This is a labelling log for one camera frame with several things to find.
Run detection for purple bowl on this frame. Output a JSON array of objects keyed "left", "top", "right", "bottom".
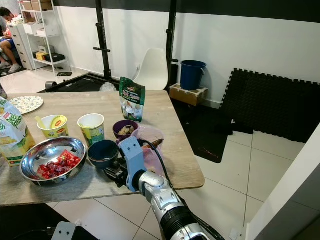
[{"left": 112, "top": 119, "right": 140, "bottom": 144}]

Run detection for pink plastic container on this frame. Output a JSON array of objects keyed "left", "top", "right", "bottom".
[{"left": 131, "top": 125, "right": 166, "bottom": 177}]

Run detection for yellow Maggi noodle cup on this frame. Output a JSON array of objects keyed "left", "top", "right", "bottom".
[{"left": 77, "top": 113, "right": 106, "bottom": 147}]

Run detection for beige food pieces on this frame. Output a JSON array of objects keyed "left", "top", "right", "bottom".
[{"left": 119, "top": 125, "right": 136, "bottom": 136}]

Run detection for steel bowl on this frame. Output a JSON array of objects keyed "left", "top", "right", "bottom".
[{"left": 19, "top": 136, "right": 88, "bottom": 187}]

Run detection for yellow Maggi cup peeled lid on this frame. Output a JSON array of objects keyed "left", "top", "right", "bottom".
[{"left": 35, "top": 114, "right": 69, "bottom": 140}]

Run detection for green snack pouch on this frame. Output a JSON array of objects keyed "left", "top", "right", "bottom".
[{"left": 118, "top": 77, "right": 147, "bottom": 124}]

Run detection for small clear plastic bag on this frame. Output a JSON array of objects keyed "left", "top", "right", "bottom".
[{"left": 99, "top": 82, "right": 117, "bottom": 93}]

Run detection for yellow plastic fork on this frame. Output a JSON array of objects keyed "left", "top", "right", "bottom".
[{"left": 34, "top": 116, "right": 47, "bottom": 130}]

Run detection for Deeli Fresh food bag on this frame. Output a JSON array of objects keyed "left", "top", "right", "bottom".
[{"left": 0, "top": 97, "right": 37, "bottom": 168}]

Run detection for floral patterned plate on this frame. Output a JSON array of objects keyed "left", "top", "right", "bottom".
[{"left": 8, "top": 95, "right": 45, "bottom": 116}]

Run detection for wooden crate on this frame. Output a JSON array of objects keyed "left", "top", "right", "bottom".
[{"left": 169, "top": 83, "right": 210, "bottom": 107}]

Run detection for white plastic chair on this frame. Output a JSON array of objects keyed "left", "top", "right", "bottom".
[{"left": 132, "top": 48, "right": 170, "bottom": 92}]

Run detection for black steel power rack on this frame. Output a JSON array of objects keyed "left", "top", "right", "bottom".
[{"left": 44, "top": 0, "right": 181, "bottom": 94}]

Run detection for white shelf rack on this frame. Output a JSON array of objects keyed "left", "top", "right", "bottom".
[{"left": 20, "top": 0, "right": 72, "bottom": 77}]

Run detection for blue plastic bucket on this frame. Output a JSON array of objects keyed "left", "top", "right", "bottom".
[{"left": 180, "top": 60, "right": 208, "bottom": 92}]

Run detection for flat black box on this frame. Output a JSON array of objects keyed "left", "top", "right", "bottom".
[{"left": 45, "top": 52, "right": 67, "bottom": 63}]

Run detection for white drawer cabinet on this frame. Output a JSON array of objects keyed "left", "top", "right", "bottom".
[{"left": 10, "top": 22, "right": 37, "bottom": 72}]

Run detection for white storage box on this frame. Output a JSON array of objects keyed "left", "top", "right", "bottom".
[{"left": 25, "top": 21, "right": 62, "bottom": 36}]

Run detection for seated person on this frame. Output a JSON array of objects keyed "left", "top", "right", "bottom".
[{"left": 0, "top": 7, "right": 24, "bottom": 75}]

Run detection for black foam puzzle mat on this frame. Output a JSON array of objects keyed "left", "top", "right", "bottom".
[{"left": 218, "top": 68, "right": 320, "bottom": 145}]

